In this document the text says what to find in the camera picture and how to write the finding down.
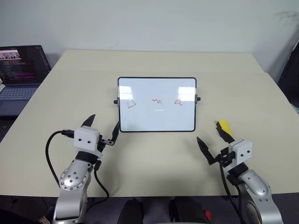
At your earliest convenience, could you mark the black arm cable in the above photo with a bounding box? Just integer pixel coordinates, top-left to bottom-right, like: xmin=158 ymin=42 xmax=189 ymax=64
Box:
xmin=85 ymin=160 xmax=110 ymax=212
xmin=219 ymin=160 xmax=245 ymax=224

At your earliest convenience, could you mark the yellow eraser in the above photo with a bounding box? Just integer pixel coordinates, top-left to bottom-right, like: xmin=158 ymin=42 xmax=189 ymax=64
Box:
xmin=217 ymin=119 xmax=234 ymax=136

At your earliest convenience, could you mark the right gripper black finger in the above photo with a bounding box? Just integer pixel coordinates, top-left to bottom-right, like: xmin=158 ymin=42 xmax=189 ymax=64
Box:
xmin=196 ymin=136 xmax=219 ymax=166
xmin=215 ymin=121 xmax=235 ymax=144

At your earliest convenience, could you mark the large black object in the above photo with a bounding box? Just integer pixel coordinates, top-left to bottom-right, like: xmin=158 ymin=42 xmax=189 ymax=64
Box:
xmin=276 ymin=44 xmax=299 ymax=111

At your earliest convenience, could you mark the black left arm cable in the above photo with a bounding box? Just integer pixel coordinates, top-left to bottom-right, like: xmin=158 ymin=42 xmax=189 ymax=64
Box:
xmin=85 ymin=160 xmax=110 ymax=212

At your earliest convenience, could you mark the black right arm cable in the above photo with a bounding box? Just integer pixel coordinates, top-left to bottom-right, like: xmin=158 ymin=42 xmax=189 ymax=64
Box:
xmin=219 ymin=160 xmax=245 ymax=224

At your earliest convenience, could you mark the black left wrist camera cable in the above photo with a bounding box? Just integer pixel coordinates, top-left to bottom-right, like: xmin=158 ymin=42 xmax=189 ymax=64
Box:
xmin=45 ymin=129 xmax=76 ymax=188

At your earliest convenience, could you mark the open blue laptop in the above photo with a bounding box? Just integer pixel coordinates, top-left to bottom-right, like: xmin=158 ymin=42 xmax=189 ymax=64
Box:
xmin=0 ymin=45 xmax=52 ymax=117

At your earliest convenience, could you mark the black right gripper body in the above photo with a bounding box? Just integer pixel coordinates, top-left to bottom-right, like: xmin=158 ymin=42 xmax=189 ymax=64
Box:
xmin=215 ymin=147 xmax=235 ymax=168

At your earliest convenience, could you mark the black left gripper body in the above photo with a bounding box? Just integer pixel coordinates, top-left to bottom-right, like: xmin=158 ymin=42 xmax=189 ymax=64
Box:
xmin=97 ymin=135 xmax=115 ymax=153

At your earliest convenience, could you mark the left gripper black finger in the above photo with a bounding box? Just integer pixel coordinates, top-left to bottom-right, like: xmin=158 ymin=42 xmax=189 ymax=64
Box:
xmin=81 ymin=114 xmax=96 ymax=128
xmin=111 ymin=121 xmax=120 ymax=147

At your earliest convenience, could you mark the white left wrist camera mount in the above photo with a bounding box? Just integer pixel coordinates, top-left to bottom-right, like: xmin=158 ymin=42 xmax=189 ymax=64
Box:
xmin=74 ymin=127 xmax=104 ymax=157

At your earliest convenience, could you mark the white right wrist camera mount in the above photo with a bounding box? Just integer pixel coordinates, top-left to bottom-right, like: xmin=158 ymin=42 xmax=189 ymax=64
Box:
xmin=228 ymin=138 xmax=254 ymax=165

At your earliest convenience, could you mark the small black-framed whiteboard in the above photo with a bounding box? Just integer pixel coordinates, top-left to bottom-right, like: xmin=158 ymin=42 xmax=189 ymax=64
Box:
xmin=113 ymin=77 xmax=202 ymax=133

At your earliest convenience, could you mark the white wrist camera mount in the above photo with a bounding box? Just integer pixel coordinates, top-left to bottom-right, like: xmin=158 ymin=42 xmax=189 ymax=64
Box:
xmin=74 ymin=127 xmax=104 ymax=157
xmin=228 ymin=138 xmax=254 ymax=165

